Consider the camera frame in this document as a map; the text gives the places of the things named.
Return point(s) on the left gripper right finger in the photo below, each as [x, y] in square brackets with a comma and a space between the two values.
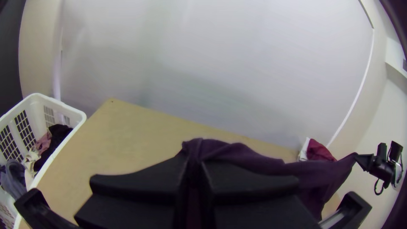
[254, 203]

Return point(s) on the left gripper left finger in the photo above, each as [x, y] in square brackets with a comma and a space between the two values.
[133, 197]

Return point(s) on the heap of clothes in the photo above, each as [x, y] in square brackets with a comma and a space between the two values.
[54, 138]

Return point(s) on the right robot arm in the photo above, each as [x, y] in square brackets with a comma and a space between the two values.
[396, 149]

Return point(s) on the dark t-shirt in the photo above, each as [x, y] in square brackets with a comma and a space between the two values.
[241, 152]

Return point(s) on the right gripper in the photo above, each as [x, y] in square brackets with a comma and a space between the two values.
[383, 168]

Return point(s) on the white laundry basket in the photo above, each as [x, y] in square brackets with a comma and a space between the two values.
[31, 105]

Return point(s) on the pile of folded clothes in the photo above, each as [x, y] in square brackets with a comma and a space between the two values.
[318, 149]

